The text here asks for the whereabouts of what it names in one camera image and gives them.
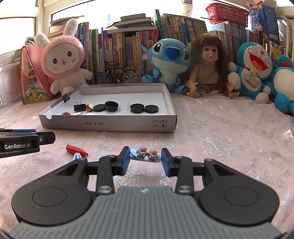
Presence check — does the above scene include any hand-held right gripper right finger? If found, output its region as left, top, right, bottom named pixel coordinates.
left=161, top=148, right=244, bottom=195

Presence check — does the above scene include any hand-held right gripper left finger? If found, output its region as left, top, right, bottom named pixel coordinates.
left=55, top=146, right=131, bottom=195

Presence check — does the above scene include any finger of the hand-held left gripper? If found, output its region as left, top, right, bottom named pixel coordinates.
left=38, top=131, right=56, bottom=145
left=0, top=129, right=38, bottom=134

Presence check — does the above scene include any blue hair clip with bears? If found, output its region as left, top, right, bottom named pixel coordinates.
left=130, top=146, right=162, bottom=163

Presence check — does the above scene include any red plastic whistle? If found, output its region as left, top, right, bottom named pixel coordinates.
left=66, top=144, right=89, bottom=156

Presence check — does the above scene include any black binder clip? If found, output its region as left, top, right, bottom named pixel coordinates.
left=59, top=88, right=72, bottom=103
left=73, top=100, right=86, bottom=115

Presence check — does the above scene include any black round puck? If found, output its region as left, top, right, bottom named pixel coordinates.
left=144, top=104, right=159, bottom=114
left=130, top=103, right=145, bottom=114

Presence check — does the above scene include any black round lid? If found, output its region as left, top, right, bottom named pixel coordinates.
left=105, top=101, right=119, bottom=112

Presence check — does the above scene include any white cardboard box tray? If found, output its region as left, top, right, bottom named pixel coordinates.
left=39, top=83, right=178, bottom=133

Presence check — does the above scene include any pink triangular toy house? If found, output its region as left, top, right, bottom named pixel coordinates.
left=20, top=45, right=58, bottom=105

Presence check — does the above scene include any pink bunny plush toy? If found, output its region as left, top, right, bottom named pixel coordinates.
left=34, top=18, right=93, bottom=94

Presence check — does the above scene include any black model bicycle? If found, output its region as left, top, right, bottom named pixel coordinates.
left=96, top=61, right=139, bottom=85

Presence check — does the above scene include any brown-haired baby doll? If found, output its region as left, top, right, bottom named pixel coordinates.
left=186, top=34, right=239, bottom=99

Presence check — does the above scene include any blue alien plush toy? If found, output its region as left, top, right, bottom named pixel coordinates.
left=141, top=38, right=191, bottom=94

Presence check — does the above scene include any row of books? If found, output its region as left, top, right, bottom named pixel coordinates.
left=76, top=9, right=287, bottom=81

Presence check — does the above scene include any blue robot cat plush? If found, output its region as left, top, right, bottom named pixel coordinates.
left=227, top=42, right=276, bottom=104

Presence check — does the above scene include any stack of grey books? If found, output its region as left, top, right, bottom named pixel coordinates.
left=107, top=14, right=159, bottom=33

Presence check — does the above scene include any blue and white plush toy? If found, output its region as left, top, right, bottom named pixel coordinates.
left=269, top=55, right=294, bottom=114

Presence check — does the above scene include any white cup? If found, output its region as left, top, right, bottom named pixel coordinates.
left=180, top=0, right=193, bottom=17

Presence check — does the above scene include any red plastic basket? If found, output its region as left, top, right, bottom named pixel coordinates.
left=205, top=3, right=250, bottom=24

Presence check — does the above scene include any blue gift bag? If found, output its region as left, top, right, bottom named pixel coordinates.
left=246, top=2, right=281, bottom=44

